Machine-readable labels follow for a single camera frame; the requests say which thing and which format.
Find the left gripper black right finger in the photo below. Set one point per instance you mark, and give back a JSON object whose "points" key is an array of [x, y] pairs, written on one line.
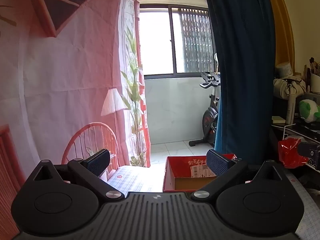
{"points": [[227, 171]]}

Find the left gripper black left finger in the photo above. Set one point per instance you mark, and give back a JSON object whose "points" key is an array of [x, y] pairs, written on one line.
{"points": [[87, 173]]}

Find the red plastic bag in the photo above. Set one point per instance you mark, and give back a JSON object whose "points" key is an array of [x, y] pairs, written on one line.
{"points": [[288, 154]]}

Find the plaid blue table cloth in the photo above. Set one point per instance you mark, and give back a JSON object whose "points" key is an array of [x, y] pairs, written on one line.
{"points": [[138, 179]]}

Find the white spray bottle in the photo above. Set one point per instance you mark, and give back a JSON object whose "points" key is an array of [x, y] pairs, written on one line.
{"points": [[291, 109]]}

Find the green white plush toy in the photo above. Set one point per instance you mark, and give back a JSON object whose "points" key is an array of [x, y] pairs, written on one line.
{"points": [[309, 111]]}

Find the red cardboard box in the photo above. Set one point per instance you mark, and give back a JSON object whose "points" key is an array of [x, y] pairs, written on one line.
{"points": [[188, 173]]}

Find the yellow notepad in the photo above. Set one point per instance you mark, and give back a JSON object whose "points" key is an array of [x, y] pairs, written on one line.
{"points": [[278, 120]]}

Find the black exercise bike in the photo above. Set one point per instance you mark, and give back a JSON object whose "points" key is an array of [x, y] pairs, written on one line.
{"points": [[210, 116]]}

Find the white brush holder cup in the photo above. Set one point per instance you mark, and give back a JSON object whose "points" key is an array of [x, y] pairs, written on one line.
{"points": [[315, 83]]}

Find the pink printed backdrop cloth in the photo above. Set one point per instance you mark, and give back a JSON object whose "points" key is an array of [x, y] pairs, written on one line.
{"points": [[52, 86]]}

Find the black framed window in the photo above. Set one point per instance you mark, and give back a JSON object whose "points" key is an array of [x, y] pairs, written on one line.
{"points": [[176, 41]]}

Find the dark blue curtain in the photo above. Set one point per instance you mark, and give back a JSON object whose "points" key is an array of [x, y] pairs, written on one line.
{"points": [[244, 35]]}

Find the white wire shelf rack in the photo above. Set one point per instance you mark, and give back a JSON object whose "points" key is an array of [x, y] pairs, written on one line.
{"points": [[288, 131]]}

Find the beige drawstring pouch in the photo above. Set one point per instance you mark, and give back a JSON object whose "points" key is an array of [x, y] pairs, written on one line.
{"points": [[294, 85]]}

